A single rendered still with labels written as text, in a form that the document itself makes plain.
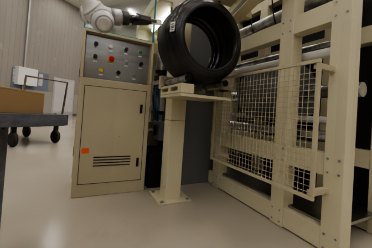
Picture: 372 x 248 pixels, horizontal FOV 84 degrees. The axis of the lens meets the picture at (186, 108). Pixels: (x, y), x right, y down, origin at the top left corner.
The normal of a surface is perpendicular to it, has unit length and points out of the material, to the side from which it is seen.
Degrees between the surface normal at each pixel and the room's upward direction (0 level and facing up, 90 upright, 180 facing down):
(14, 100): 90
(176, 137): 90
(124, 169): 90
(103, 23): 125
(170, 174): 90
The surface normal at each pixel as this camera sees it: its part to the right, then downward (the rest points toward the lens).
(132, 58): 0.45, 0.01
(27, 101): 0.92, 0.06
